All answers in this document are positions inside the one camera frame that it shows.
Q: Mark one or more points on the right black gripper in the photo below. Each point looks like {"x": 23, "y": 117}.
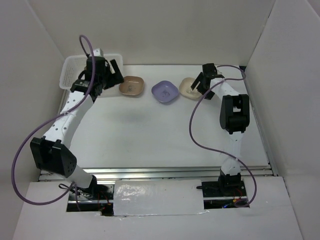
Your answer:
{"x": 200, "y": 78}

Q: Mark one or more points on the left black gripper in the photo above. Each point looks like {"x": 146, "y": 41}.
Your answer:
{"x": 117, "y": 78}

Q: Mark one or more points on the cream plate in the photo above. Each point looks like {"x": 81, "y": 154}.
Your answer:
{"x": 186, "y": 90}

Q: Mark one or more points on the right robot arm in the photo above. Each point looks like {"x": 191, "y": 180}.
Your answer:
{"x": 234, "y": 118}

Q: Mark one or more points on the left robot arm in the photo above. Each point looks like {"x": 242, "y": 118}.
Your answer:
{"x": 51, "y": 152}

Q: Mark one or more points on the brown plate near bin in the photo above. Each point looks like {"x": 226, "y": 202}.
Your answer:
{"x": 132, "y": 86}

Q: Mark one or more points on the white plastic bin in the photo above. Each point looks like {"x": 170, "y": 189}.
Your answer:
{"x": 75, "y": 64}

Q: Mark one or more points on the purple plate upper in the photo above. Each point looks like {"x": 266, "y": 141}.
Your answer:
{"x": 165, "y": 91}

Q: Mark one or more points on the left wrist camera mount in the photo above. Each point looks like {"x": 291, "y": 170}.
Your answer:
{"x": 98, "y": 52}

